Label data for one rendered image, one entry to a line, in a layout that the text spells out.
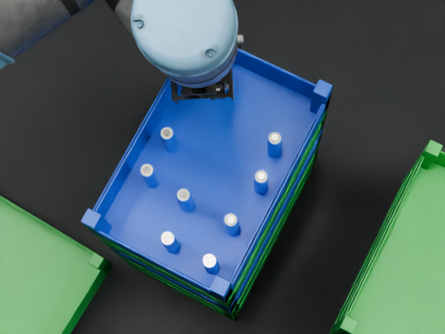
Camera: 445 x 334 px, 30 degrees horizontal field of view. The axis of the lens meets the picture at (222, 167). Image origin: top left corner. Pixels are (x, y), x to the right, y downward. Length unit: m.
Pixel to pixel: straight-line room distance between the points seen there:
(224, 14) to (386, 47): 0.82
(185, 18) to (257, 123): 0.42
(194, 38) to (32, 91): 0.84
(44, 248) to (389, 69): 0.68
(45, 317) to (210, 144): 0.48
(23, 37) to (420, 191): 0.71
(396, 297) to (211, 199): 0.33
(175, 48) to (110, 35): 0.83
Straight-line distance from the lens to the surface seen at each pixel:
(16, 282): 1.46
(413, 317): 1.25
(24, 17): 0.77
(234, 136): 1.12
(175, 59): 0.73
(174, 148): 1.10
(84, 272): 1.44
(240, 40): 0.86
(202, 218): 1.10
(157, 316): 1.41
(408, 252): 1.26
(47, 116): 1.52
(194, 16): 0.73
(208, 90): 0.89
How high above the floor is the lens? 1.40
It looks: 75 degrees down
